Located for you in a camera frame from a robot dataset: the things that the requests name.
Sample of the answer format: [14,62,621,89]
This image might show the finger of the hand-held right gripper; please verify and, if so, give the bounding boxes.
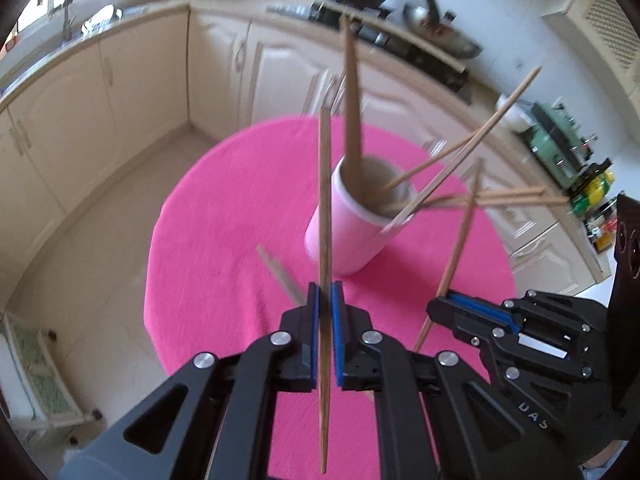
[447,289,608,342]
[427,299,608,383]

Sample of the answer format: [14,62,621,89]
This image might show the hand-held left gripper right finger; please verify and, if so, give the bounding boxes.
[330,281,586,480]

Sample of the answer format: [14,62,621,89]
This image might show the brown wooden chopstick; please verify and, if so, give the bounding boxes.
[411,159,487,354]
[317,105,335,475]
[256,244,310,307]

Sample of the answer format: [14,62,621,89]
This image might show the cream kitchen cabinets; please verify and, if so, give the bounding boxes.
[0,0,616,296]

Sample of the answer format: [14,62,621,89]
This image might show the green countertop appliance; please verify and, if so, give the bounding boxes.
[520,101,601,186]

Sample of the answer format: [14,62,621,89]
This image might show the small condiment bottles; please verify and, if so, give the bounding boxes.
[585,215,617,256]

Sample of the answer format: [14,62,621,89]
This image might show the pink round tablecloth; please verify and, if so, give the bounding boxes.
[142,116,518,480]

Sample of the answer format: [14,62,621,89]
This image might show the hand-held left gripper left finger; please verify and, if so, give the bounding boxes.
[57,282,321,480]

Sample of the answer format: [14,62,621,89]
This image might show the steel wok with lid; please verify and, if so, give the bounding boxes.
[402,0,483,60]

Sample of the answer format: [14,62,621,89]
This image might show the cream slatted cover panel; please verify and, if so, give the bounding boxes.
[542,0,640,73]

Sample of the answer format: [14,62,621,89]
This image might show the white storage cart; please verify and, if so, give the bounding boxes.
[0,310,103,441]

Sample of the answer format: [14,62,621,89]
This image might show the bunch of wooden chopsticks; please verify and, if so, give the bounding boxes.
[327,15,571,235]

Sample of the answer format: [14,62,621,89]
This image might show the yellow green bottle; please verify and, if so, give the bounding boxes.
[570,159,617,218]

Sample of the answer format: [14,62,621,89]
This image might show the kitchen faucet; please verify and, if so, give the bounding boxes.
[42,0,73,43]

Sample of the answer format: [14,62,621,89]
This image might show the pink and white cup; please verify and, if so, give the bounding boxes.
[303,156,418,277]

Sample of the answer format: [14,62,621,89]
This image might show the white jar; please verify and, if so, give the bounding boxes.
[497,99,533,133]

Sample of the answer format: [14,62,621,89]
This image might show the black gas stove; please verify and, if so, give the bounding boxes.
[267,0,473,103]

